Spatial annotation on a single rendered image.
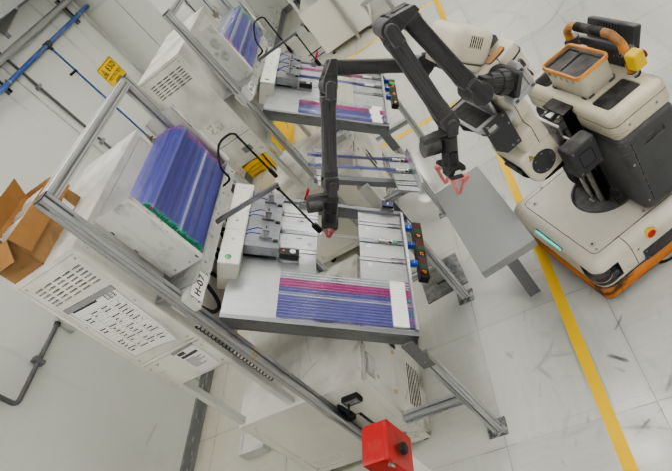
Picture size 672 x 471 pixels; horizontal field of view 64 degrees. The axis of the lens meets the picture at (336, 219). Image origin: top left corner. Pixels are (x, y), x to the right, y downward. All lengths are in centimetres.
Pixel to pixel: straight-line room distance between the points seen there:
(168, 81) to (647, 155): 228
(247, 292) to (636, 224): 159
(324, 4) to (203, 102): 366
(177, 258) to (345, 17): 499
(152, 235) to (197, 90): 136
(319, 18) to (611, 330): 498
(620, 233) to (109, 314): 200
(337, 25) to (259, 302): 499
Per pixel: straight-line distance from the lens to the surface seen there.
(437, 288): 310
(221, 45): 305
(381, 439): 182
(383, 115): 319
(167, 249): 189
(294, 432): 257
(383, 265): 221
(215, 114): 312
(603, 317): 264
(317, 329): 195
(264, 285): 205
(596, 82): 230
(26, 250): 196
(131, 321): 203
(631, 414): 243
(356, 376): 222
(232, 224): 217
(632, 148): 230
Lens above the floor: 217
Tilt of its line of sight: 32 degrees down
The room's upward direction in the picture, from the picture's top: 43 degrees counter-clockwise
